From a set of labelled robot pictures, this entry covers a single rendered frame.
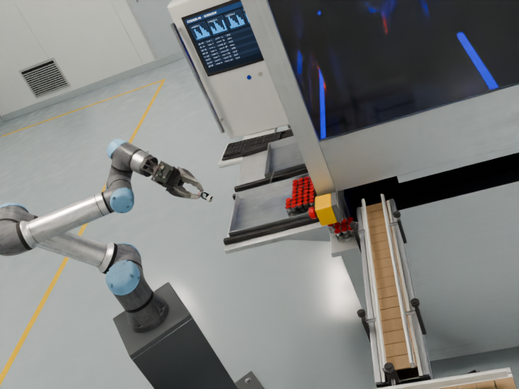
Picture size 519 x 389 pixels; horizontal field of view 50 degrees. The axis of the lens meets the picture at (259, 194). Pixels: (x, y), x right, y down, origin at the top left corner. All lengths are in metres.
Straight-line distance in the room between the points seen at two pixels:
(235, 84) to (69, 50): 5.60
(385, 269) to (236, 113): 1.49
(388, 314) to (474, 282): 0.71
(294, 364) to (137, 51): 5.87
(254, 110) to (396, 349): 1.70
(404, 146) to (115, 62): 6.59
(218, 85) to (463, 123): 1.41
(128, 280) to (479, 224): 1.19
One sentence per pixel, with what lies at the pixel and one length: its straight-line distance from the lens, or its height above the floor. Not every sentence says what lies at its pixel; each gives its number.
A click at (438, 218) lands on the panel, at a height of 0.81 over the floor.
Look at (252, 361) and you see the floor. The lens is 2.83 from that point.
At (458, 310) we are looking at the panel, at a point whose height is 0.35.
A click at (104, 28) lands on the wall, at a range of 7.91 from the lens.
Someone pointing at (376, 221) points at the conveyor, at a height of 0.93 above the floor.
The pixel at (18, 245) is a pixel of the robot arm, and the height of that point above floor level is 1.30.
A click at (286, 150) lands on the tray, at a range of 2.44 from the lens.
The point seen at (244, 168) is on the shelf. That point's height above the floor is 0.88.
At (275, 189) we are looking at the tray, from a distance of 2.21.
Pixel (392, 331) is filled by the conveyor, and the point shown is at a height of 0.93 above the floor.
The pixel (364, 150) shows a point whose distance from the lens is 1.74.
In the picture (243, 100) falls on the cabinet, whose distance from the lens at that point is 2.81.
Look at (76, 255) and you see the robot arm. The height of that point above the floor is 1.10.
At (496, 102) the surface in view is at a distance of 1.74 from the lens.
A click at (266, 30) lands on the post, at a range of 1.58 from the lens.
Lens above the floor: 2.03
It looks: 31 degrees down
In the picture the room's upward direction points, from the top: 25 degrees counter-clockwise
